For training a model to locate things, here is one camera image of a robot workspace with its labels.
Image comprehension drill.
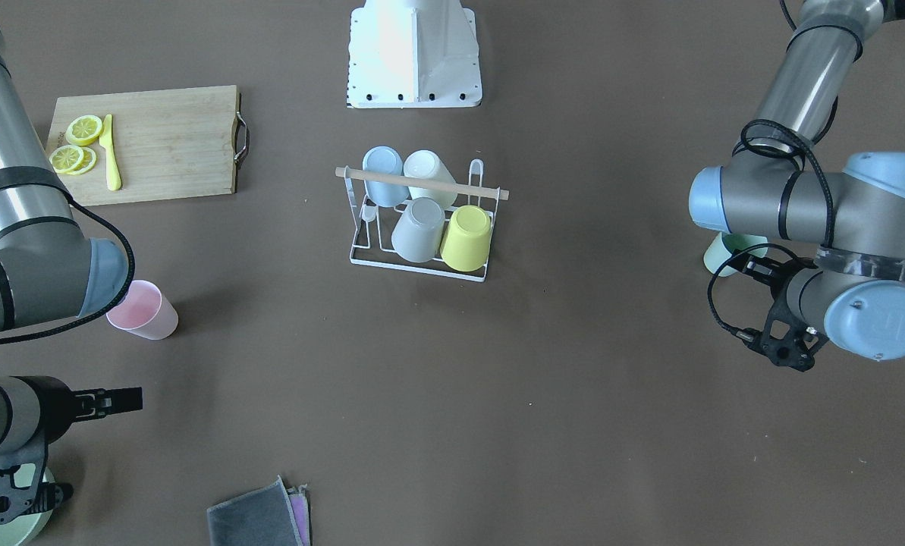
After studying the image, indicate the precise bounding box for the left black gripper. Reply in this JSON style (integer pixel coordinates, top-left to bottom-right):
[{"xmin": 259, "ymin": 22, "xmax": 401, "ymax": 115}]
[{"xmin": 733, "ymin": 252, "xmax": 815, "ymax": 293}]

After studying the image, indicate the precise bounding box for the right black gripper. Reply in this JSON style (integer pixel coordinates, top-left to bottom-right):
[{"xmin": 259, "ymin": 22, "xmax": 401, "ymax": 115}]
[{"xmin": 18, "ymin": 376, "xmax": 143, "ymax": 444}]

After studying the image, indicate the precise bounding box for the mint green cup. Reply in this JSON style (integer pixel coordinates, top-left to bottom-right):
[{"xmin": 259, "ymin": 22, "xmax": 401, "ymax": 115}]
[{"xmin": 704, "ymin": 232, "xmax": 768, "ymax": 273}]

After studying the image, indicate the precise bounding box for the pink cup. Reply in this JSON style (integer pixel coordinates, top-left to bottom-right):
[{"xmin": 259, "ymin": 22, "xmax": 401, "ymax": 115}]
[{"xmin": 106, "ymin": 279, "xmax": 179, "ymax": 340}]

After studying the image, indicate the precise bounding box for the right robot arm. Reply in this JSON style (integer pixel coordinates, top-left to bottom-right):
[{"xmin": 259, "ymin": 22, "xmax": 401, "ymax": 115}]
[{"xmin": 0, "ymin": 28, "xmax": 134, "ymax": 345}]

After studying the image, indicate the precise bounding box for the yellow cup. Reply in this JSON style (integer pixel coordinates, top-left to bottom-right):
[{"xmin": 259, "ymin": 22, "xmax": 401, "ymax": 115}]
[{"xmin": 439, "ymin": 205, "xmax": 492, "ymax": 272}]

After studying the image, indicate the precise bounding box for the grey cup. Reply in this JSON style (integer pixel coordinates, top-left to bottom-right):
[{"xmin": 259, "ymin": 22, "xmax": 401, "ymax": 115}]
[{"xmin": 391, "ymin": 198, "xmax": 445, "ymax": 263}]

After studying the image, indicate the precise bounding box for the white cup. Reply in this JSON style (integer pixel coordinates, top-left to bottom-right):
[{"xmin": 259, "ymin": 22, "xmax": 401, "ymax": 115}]
[{"xmin": 403, "ymin": 150, "xmax": 458, "ymax": 209}]

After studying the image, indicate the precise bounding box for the light blue cup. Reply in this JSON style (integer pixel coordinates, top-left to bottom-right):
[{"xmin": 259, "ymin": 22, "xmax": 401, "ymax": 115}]
[{"xmin": 362, "ymin": 146, "xmax": 410, "ymax": 208}]

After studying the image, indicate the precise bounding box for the green bowl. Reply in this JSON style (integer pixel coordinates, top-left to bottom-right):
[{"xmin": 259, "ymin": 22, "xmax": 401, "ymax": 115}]
[{"xmin": 0, "ymin": 464, "xmax": 54, "ymax": 545}]

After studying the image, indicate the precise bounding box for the grey cloth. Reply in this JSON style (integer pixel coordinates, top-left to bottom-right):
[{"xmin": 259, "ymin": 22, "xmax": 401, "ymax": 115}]
[{"xmin": 206, "ymin": 478, "xmax": 297, "ymax": 545}]

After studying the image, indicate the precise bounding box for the purple cloth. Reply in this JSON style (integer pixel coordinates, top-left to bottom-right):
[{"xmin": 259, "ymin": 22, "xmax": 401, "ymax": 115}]
[{"xmin": 287, "ymin": 484, "xmax": 311, "ymax": 546}]

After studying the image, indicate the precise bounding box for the yellow plastic knife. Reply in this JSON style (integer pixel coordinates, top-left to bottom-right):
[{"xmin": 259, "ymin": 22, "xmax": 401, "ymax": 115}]
[{"xmin": 99, "ymin": 114, "xmax": 122, "ymax": 191}]

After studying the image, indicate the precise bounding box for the lemon slice lower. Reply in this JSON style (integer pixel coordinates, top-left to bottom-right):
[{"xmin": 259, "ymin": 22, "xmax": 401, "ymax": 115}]
[{"xmin": 67, "ymin": 146, "xmax": 97, "ymax": 176}]

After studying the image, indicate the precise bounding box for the lemon slice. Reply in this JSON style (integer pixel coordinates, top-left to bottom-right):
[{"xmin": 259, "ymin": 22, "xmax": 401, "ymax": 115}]
[
  {"xmin": 49, "ymin": 144, "xmax": 86, "ymax": 174},
  {"xmin": 64, "ymin": 115, "xmax": 103, "ymax": 146},
  {"xmin": 67, "ymin": 146, "xmax": 97, "ymax": 176}
]

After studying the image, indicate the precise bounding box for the lemon slice middle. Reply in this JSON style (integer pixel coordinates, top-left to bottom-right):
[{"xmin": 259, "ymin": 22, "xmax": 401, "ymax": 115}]
[{"xmin": 49, "ymin": 144, "xmax": 86, "ymax": 174}]

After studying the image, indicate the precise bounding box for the lemon slice top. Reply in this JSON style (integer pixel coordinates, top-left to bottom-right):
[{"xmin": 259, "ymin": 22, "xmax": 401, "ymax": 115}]
[{"xmin": 64, "ymin": 115, "xmax": 103, "ymax": 146}]

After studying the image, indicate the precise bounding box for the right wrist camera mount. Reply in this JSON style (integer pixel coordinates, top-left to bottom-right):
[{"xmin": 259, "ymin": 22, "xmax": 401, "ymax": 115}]
[{"xmin": 0, "ymin": 431, "xmax": 74, "ymax": 525}]

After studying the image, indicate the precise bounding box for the white wire cup rack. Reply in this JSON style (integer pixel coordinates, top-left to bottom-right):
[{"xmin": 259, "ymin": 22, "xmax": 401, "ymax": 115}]
[{"xmin": 335, "ymin": 158, "xmax": 510, "ymax": 283}]

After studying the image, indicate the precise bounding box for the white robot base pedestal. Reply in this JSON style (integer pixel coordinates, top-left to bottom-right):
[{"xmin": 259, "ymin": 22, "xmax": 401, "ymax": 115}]
[{"xmin": 346, "ymin": 1, "xmax": 483, "ymax": 108}]

